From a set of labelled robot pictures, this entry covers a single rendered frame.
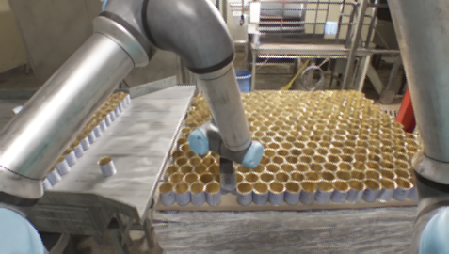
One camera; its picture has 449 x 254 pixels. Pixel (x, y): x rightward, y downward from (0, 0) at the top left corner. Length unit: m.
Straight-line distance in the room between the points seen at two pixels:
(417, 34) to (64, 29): 4.14
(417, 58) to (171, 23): 0.33
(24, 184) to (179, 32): 0.31
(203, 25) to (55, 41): 4.05
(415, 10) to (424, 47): 0.04
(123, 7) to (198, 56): 0.15
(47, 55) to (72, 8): 0.91
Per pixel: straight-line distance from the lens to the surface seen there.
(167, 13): 0.37
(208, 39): 0.37
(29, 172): 0.41
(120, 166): 1.37
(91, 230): 1.43
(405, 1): 0.34
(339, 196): 1.11
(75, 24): 4.09
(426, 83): 0.35
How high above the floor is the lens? 1.89
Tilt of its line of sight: 28 degrees down
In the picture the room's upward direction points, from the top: 1 degrees counter-clockwise
